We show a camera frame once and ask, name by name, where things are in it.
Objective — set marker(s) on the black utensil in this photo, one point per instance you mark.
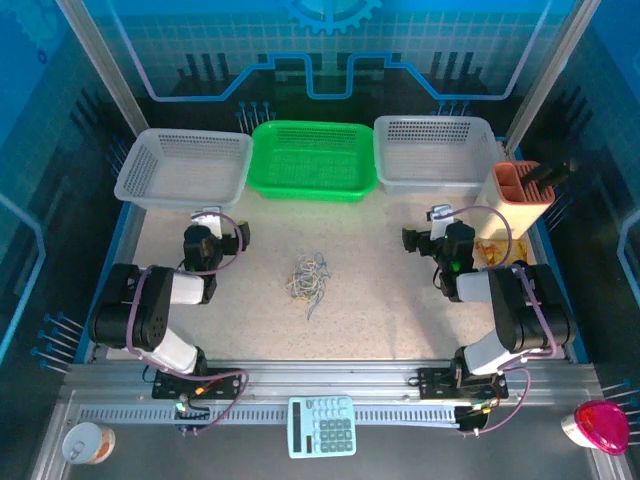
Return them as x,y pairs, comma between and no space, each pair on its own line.
547,172

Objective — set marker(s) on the pink heart-lidded cup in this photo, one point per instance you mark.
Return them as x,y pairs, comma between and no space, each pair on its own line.
600,427

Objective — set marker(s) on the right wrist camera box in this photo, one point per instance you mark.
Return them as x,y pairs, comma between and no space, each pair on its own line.
440,212

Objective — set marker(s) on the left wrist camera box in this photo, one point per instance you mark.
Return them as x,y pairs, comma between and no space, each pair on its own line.
209,222

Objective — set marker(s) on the light blue calculator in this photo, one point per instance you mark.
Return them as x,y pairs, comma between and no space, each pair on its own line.
322,427

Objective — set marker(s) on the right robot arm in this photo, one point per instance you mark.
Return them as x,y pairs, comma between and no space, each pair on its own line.
530,310

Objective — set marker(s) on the yellow snack packet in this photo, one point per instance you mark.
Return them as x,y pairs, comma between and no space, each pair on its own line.
492,252

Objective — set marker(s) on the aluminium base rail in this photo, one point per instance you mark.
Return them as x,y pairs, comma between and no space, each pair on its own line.
325,375

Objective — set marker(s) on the white plastic basket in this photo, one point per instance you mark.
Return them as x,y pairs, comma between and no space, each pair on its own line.
430,155
180,170

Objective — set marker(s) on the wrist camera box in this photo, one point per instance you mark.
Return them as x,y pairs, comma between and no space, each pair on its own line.
209,222
440,212

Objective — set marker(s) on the small black controller board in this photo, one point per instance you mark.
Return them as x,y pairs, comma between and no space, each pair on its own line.
192,415
475,417

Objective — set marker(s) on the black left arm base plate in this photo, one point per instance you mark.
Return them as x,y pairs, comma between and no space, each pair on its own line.
225,382

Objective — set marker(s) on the orange and cream utensil holder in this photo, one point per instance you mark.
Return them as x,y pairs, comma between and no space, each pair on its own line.
505,215

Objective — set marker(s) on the aluminium frame post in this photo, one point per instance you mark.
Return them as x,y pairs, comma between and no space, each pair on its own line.
100,55
554,60

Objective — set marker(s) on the green plastic basket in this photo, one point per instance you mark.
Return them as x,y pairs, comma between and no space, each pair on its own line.
310,165

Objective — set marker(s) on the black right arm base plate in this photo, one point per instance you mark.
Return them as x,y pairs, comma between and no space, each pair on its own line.
435,382

